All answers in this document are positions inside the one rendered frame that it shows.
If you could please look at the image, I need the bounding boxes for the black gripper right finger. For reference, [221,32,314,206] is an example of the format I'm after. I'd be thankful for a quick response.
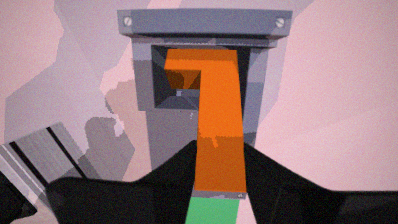
[243,142,398,224]

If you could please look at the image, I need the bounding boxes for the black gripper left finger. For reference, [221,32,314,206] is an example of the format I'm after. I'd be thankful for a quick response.
[45,140,197,224]

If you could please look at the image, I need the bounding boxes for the orange l-shaped part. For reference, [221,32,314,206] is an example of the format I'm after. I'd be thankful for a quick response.
[164,49,247,192]

